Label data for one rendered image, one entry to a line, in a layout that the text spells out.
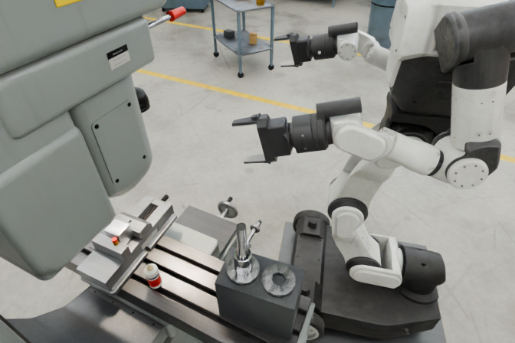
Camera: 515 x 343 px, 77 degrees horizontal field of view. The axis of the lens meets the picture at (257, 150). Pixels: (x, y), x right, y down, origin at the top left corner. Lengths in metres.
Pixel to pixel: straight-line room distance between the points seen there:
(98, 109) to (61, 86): 0.11
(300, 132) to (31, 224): 0.53
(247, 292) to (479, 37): 0.75
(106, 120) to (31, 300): 1.92
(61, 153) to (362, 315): 1.28
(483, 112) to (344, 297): 1.04
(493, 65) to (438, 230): 2.11
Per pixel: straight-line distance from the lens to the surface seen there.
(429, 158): 0.81
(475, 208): 3.05
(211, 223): 1.55
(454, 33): 0.69
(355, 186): 1.17
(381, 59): 1.22
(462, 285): 2.54
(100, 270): 1.20
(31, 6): 0.58
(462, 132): 0.79
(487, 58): 0.72
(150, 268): 1.11
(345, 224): 1.24
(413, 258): 1.54
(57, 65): 0.62
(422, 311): 1.65
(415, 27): 0.83
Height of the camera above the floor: 1.94
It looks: 39 degrees down
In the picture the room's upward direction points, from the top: straight up
